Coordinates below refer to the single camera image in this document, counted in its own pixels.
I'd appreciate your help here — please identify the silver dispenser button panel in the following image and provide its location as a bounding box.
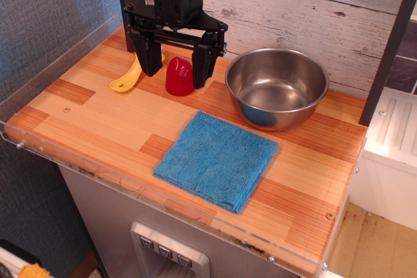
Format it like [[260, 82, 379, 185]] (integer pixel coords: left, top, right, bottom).
[[130, 221, 210, 277]]

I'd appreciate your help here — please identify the stainless steel bowl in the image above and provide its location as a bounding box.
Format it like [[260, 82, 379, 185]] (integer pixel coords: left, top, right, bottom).
[[225, 48, 329, 132]]

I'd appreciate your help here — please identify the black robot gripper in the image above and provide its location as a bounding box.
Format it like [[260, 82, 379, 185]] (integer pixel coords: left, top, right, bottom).
[[125, 0, 227, 89]]

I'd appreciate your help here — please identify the blue towel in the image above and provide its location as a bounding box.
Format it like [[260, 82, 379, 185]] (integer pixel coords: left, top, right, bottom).
[[153, 111, 279, 214]]

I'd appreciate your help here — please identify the yellow dish brush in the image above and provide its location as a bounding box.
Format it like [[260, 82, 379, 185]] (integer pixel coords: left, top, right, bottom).
[[109, 49, 166, 93]]

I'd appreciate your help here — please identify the yellow object bottom left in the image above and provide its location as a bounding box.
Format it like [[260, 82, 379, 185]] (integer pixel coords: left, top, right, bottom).
[[18, 264, 51, 278]]

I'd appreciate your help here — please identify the red plastic pepper toy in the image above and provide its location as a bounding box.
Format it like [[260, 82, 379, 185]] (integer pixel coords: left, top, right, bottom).
[[165, 57, 195, 96]]

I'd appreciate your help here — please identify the clear acrylic table guard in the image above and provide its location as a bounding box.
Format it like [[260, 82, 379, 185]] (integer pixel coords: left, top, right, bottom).
[[1, 15, 366, 277]]

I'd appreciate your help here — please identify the dark right vertical post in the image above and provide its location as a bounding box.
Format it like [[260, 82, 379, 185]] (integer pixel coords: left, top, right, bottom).
[[359, 0, 416, 126]]

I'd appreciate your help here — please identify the white toy sink unit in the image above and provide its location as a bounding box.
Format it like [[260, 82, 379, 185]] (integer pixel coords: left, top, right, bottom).
[[348, 88, 416, 229]]

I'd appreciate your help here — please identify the grey toy fridge cabinet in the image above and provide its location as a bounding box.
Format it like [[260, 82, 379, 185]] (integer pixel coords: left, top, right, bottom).
[[59, 166, 295, 277]]

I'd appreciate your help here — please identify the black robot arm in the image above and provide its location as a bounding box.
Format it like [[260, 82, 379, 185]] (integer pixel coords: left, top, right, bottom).
[[120, 0, 228, 89]]

